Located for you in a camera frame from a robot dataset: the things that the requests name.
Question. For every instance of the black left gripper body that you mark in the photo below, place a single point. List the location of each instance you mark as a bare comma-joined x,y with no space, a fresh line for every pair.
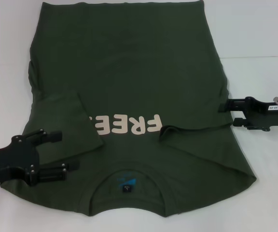
11,159

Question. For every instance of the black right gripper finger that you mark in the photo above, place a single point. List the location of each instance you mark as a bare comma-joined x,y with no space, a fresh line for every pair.
235,104
238,122

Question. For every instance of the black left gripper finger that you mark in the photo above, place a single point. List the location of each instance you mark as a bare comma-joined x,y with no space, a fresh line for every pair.
49,174
55,137

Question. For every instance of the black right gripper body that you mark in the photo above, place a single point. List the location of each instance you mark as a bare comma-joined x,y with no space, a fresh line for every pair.
274,116

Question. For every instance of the dark green FREE print t-shirt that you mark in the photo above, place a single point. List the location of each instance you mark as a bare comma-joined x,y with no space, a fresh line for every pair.
129,72

